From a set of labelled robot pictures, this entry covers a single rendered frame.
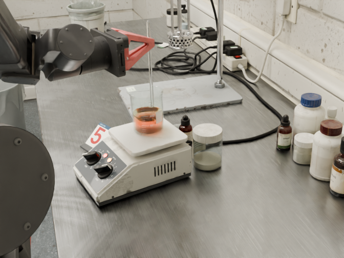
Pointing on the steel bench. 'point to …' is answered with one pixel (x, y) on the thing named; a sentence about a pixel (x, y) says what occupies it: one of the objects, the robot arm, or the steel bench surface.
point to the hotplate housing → (142, 171)
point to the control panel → (88, 170)
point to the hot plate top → (170, 129)
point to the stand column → (220, 45)
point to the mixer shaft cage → (174, 37)
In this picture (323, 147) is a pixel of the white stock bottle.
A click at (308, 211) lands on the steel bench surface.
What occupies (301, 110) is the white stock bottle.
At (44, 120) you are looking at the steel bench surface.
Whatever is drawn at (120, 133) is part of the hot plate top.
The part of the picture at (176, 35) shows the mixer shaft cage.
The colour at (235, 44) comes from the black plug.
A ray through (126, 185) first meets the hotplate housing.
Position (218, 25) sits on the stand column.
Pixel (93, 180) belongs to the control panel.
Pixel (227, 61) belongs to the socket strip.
